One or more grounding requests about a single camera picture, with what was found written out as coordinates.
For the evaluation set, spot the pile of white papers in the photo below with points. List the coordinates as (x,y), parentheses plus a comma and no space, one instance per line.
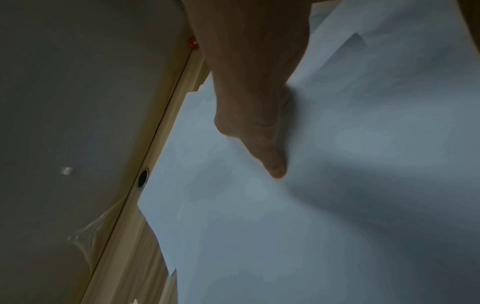
(337,193)

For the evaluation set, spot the person's right hand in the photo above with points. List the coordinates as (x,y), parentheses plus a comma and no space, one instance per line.
(247,74)

